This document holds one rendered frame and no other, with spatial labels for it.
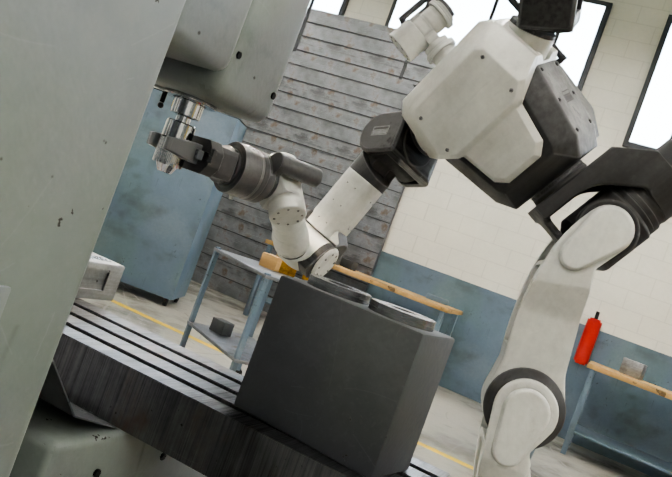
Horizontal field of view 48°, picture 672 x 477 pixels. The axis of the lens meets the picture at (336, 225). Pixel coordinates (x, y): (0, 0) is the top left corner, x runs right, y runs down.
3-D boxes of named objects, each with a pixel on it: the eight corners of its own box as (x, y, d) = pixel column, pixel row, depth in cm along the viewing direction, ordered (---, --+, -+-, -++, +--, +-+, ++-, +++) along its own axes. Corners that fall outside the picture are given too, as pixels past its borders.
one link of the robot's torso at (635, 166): (701, 189, 143) (639, 119, 146) (725, 181, 130) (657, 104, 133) (584, 280, 145) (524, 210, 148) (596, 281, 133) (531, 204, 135)
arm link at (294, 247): (256, 213, 142) (267, 259, 159) (293, 246, 138) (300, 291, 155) (297, 179, 146) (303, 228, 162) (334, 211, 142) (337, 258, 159)
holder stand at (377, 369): (279, 402, 111) (326, 275, 111) (408, 470, 100) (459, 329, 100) (232, 405, 101) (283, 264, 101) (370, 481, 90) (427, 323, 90)
